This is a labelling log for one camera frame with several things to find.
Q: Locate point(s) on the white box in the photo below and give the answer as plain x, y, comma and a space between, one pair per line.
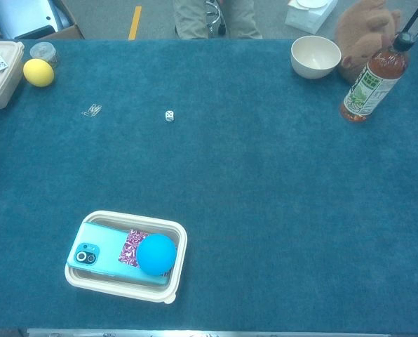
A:
307, 19

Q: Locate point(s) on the grey plastic item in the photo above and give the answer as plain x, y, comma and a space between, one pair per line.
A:
19, 14

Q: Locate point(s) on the clear plastic jar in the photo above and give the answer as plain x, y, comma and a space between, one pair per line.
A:
44, 52

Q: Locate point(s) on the beige open food tray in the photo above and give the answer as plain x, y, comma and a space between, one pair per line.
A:
75, 281

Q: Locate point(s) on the cardboard box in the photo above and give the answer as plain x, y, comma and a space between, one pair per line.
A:
68, 32

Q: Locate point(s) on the black pole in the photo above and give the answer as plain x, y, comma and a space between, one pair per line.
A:
417, 12

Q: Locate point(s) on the white round plate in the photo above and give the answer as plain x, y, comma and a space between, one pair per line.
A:
312, 3

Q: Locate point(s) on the yellow ball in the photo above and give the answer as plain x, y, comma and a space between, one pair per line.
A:
38, 72

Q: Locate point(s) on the person in khaki trousers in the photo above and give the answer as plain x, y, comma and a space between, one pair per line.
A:
191, 21

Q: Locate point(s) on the silver paper clip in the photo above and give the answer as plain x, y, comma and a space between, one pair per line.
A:
98, 110
94, 108
87, 113

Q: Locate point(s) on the blue ball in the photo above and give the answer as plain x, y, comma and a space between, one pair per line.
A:
156, 254

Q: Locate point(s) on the teal felt table cloth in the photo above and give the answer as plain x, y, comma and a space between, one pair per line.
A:
247, 175

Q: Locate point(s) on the small white die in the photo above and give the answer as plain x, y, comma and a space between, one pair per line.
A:
169, 116

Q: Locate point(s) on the beige lidded food container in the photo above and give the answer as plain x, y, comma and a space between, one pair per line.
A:
2, 89

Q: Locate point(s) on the brown plush toy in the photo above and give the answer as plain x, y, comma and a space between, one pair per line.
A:
363, 31

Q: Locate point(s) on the aluminium frame rail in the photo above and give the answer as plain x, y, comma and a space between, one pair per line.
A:
209, 332

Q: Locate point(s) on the tea bottle with green label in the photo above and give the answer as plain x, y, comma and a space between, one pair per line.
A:
370, 84

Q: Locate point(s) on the teal smartphone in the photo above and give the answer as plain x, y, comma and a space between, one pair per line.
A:
104, 242

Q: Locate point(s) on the white bowl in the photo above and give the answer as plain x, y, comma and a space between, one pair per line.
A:
314, 58

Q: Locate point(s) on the chrome stool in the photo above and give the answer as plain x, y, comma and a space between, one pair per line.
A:
214, 17

